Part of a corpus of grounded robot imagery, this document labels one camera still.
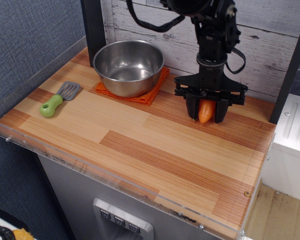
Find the grey toy fridge cabinet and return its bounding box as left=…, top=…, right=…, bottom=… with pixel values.
left=37, top=153, right=231, bottom=240

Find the silver dispenser button panel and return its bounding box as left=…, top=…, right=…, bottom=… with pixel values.
left=93, top=197, right=155, bottom=240

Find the white ribbed box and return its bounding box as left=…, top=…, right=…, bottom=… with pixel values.
left=261, top=94, right=300, bottom=200

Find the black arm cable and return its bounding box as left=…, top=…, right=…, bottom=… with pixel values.
left=126, top=0, right=186, bottom=33

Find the black left vertical post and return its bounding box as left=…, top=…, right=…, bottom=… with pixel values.
left=80, top=0, right=106, bottom=67

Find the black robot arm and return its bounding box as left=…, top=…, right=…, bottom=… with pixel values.
left=161, top=0, right=248, bottom=123

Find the green handled grey spatula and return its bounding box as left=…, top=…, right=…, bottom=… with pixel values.
left=39, top=81, right=81, bottom=118

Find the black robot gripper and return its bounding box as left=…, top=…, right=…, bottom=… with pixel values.
left=174, top=62, right=248, bottom=124

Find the orange toy carrot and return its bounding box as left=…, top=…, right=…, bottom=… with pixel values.
left=198, top=99, right=216, bottom=124

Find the black vertical post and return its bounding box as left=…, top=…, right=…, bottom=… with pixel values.
left=80, top=0, right=106, bottom=67
left=269, top=35, right=300, bottom=124

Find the yellow tape object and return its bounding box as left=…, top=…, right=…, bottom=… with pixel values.
left=12, top=228, right=35, bottom=240

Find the clear acrylic table guard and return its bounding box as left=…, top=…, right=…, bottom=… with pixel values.
left=0, top=50, right=275, bottom=240

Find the black right vertical post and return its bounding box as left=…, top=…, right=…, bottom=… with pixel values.
left=269, top=35, right=300, bottom=124

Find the silver metal bowl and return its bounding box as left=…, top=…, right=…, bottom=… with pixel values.
left=92, top=40, right=165, bottom=98

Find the orange folded cloth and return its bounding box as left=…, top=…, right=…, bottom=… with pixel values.
left=94, top=66, right=170, bottom=106

